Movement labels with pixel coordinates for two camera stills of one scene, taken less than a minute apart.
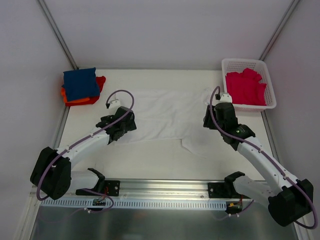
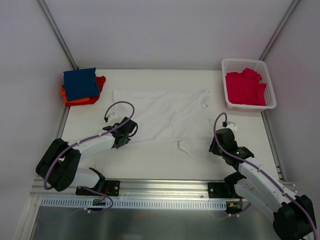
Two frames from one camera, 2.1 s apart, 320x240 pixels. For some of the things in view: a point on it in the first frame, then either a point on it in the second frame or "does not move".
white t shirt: [170, 113] does not move
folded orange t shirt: [63, 93] does not move
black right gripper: [208, 120] -> [216, 144]
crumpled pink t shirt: [245, 88] does not move
